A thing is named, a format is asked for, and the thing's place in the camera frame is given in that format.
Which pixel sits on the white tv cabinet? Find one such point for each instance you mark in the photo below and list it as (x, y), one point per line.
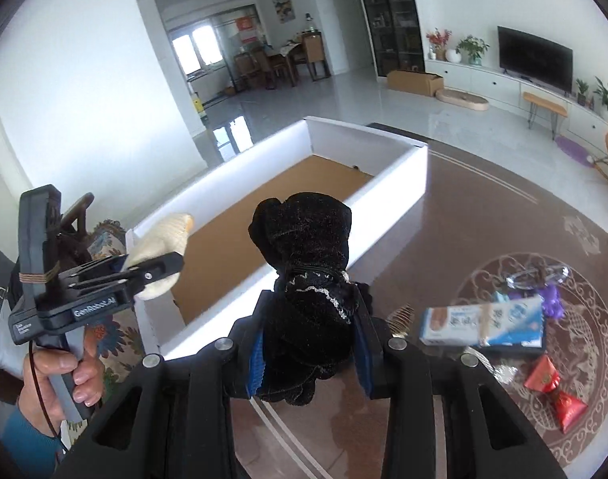
(507, 93)

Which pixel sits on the person's left forearm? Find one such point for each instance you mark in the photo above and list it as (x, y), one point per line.
(32, 452)

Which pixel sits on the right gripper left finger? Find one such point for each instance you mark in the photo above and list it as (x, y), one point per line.
(245, 372)

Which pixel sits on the green potted plant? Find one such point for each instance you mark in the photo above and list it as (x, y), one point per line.
(474, 48)

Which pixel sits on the gold rhinestone hair clip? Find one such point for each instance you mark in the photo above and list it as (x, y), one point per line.
(400, 322)

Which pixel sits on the black velvet pouch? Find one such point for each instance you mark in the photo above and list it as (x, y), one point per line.
(309, 332)

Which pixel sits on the clear frame glasses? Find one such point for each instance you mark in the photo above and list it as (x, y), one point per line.
(537, 277)

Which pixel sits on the dining table with chairs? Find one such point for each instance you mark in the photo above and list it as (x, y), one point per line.
(269, 65)

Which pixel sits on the blue white medicine box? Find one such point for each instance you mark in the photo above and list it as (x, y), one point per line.
(514, 323)

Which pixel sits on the oval cat scratcher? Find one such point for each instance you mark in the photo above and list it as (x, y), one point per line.
(462, 99)

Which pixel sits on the red candy wrapper pack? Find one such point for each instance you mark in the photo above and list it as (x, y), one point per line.
(545, 378)

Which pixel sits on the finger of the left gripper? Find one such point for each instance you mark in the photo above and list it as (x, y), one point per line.
(150, 271)
(98, 268)

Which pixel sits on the red flower vase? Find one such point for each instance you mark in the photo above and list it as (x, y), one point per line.
(438, 40)

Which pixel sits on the black flat television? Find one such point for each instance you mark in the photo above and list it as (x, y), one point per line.
(536, 58)

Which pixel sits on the wooden bench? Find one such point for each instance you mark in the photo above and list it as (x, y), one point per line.
(558, 113)

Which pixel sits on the white cardboard sorting box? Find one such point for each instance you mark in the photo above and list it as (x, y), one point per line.
(379, 175)

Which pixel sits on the black display cabinet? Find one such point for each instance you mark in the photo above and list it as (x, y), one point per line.
(395, 35)

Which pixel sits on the brown cardboard box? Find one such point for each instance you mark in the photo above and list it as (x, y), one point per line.
(425, 84)

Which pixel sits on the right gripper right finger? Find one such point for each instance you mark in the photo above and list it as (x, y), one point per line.
(369, 352)

